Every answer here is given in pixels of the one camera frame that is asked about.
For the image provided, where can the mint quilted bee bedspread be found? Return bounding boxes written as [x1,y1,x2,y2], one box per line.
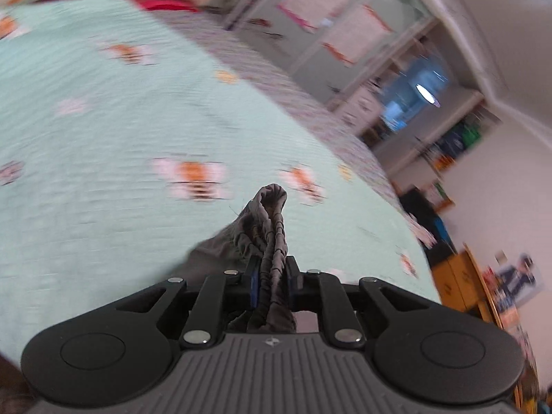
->
[0,0,444,397]

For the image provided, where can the white glass-door wardrobe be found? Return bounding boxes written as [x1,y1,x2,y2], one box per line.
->
[190,0,437,96]

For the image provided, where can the black chair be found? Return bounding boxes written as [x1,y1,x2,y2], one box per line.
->
[398,187,454,265]

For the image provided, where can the white shelf drawer unit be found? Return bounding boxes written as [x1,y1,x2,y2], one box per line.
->
[327,21,484,139]

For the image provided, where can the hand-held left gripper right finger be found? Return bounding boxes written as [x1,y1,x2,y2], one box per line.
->
[285,255,432,349]

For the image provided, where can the orange-bordered poster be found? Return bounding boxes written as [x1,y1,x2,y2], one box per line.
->
[323,4,394,66]

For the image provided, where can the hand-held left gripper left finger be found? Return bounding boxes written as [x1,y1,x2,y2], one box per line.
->
[116,255,262,349]

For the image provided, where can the wooden cabinet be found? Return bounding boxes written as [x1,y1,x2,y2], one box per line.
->
[430,243,541,414]

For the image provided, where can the poster with suited figures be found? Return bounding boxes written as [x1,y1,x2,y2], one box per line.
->
[495,254,541,308]

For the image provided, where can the grey pants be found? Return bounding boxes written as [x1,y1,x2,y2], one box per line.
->
[185,183,303,335]

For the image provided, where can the green bag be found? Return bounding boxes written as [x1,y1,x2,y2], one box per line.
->
[461,122,482,148]

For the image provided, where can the green orange box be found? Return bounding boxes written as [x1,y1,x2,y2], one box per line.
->
[430,183,454,213]

